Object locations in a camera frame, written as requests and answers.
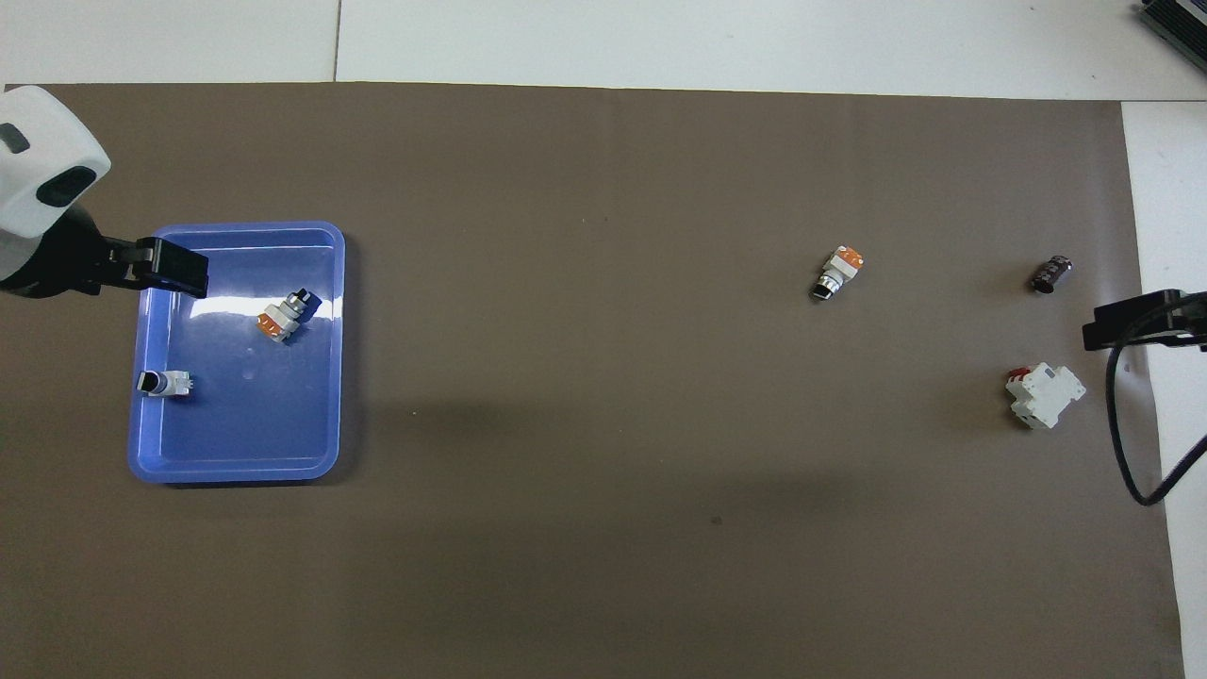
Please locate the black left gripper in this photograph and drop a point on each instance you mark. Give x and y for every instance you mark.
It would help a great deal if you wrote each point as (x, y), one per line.
(66, 264)

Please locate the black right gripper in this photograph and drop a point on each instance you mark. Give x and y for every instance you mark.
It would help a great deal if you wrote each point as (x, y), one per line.
(1196, 321)

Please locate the selector switch with orange base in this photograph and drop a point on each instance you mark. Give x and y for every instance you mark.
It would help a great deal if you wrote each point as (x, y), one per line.
(281, 321)
(842, 264)

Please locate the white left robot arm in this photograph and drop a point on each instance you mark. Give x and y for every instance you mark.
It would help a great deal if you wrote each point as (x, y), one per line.
(38, 141)

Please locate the small black cylindrical component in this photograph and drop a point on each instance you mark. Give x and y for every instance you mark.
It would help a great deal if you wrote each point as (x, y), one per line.
(1051, 273)

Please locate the white circuit breaker red levers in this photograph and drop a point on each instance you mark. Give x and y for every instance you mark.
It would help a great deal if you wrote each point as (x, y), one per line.
(1042, 396)

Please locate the blue plastic tray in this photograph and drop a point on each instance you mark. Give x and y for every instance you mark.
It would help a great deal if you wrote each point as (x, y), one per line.
(273, 424)

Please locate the black electronic device box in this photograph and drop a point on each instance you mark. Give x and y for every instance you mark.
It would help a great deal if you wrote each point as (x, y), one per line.
(1183, 19)

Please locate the brown table mat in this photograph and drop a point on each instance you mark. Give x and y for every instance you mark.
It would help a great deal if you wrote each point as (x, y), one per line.
(566, 566)

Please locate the white selector switch black knob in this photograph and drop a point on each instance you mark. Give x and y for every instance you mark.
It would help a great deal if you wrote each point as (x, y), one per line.
(170, 384)

